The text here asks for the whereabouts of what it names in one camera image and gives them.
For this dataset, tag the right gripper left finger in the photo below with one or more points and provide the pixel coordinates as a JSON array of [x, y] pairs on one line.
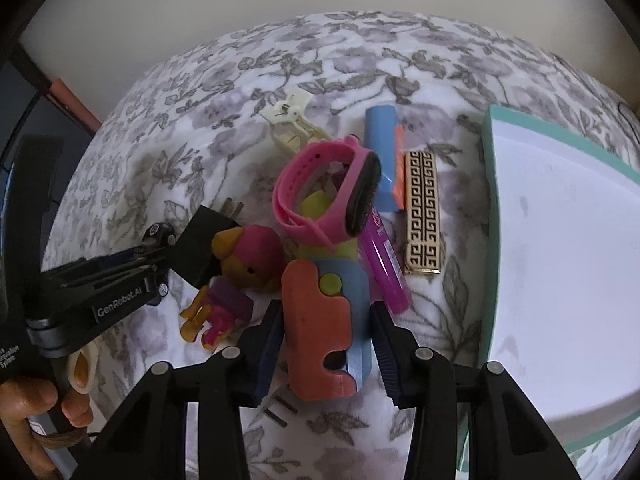
[[146, 437]]

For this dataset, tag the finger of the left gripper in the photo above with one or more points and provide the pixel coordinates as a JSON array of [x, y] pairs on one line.
[[156, 241]]

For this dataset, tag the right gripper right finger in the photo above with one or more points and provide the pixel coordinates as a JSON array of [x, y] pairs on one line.
[[508, 437]]

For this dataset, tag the black power adapter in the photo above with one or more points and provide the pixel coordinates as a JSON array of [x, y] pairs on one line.
[[192, 256]]

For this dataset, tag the brown pink dog figurine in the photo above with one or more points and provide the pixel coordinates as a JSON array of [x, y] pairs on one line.
[[251, 258]]

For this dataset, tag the cream hair claw clip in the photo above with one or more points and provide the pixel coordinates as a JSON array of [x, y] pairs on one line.
[[289, 128]]

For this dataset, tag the coral blue folding toy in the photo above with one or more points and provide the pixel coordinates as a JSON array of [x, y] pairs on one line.
[[326, 306]]

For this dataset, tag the pink smartwatch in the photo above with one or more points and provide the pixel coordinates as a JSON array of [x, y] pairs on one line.
[[343, 168]]

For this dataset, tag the gold black patterned lighter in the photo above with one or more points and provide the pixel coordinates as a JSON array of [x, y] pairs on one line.
[[422, 251]]

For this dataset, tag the purple lip balm tube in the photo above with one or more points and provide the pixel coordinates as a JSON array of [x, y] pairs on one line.
[[383, 262]]

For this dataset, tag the blue orange card box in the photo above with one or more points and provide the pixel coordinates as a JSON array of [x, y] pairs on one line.
[[383, 134]]

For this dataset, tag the white usb charger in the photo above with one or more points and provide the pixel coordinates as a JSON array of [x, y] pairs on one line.
[[279, 406]]

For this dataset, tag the person's left hand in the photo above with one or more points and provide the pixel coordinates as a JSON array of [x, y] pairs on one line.
[[46, 408]]

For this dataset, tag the floral purple grey blanket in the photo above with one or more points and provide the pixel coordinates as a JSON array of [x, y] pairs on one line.
[[189, 133]]

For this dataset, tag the teal white cardboard tray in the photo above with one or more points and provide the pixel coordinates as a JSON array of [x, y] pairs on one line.
[[561, 307]]

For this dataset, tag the dark blue cabinet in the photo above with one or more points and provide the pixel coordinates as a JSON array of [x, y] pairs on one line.
[[28, 107]]

